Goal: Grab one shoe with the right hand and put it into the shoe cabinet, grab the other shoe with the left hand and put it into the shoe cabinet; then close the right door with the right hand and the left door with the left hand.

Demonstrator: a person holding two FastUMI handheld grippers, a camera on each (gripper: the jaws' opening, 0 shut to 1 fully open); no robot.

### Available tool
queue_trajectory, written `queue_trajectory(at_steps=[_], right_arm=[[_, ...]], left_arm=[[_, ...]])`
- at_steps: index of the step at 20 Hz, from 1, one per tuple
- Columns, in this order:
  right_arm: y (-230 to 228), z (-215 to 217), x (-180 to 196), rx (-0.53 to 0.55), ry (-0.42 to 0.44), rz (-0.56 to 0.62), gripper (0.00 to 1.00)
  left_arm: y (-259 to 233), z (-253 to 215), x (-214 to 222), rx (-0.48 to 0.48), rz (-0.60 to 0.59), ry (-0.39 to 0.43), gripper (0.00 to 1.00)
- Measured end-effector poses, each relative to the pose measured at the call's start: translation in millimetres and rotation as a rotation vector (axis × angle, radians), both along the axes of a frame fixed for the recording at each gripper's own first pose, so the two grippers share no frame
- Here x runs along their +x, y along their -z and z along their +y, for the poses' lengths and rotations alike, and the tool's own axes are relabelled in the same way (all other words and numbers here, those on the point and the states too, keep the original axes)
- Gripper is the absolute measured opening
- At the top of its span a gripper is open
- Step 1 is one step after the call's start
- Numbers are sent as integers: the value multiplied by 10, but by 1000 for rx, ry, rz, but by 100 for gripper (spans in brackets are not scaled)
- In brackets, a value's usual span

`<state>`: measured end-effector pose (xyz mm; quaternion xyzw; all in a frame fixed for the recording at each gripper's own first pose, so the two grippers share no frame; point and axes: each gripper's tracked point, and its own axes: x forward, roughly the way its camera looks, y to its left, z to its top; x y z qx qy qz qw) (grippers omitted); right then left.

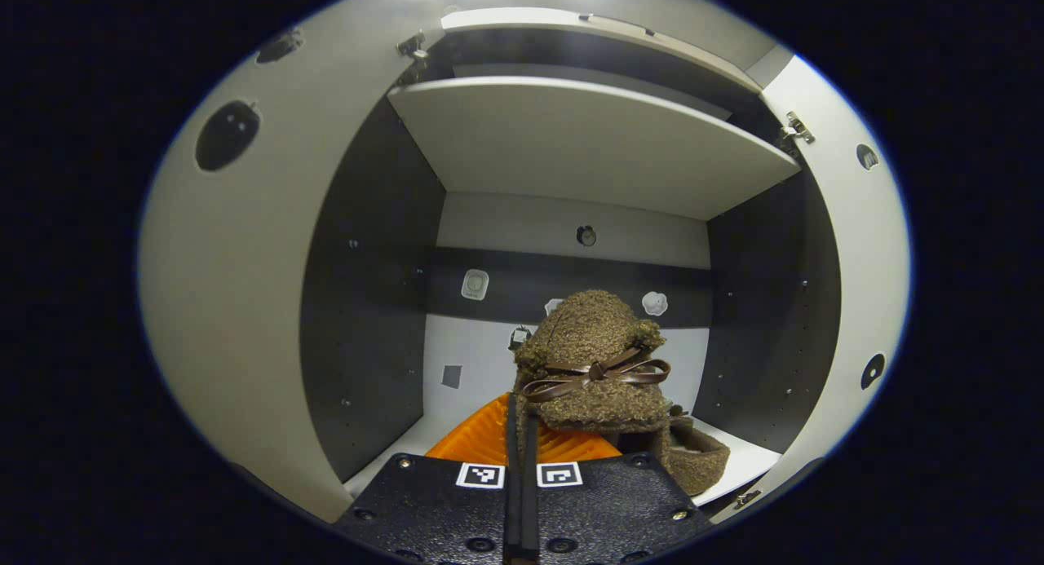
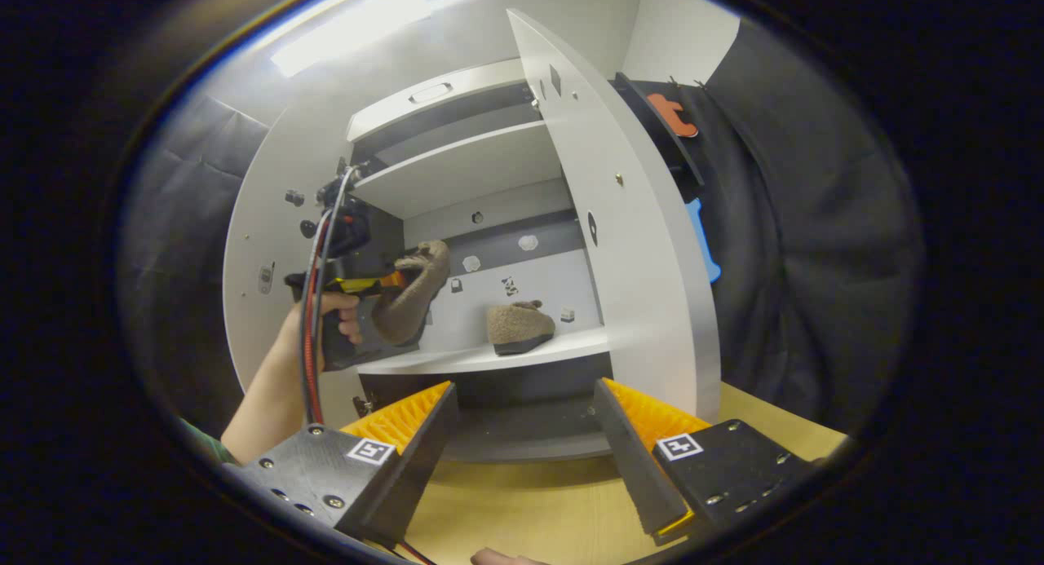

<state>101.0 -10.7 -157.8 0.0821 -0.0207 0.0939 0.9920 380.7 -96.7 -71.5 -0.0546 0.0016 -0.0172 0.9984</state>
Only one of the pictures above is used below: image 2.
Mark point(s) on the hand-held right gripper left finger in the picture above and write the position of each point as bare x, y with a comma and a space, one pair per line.
412, 475

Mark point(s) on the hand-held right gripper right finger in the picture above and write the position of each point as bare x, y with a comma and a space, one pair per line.
636, 475

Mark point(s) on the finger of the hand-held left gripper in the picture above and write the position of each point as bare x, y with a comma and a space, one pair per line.
367, 285

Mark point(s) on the white cabinet drawer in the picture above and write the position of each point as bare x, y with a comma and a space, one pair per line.
383, 116

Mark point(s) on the white shoe cabinet door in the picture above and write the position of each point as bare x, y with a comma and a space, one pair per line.
644, 304
261, 222

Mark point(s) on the green shirt sleeve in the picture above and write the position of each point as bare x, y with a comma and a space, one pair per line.
208, 444

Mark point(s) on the brown fuzzy shoe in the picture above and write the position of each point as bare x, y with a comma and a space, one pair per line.
408, 304
518, 324

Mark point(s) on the black backdrop cloth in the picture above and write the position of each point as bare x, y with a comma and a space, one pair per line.
816, 222

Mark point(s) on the white shoe cabinet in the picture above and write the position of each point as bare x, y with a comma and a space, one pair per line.
457, 174

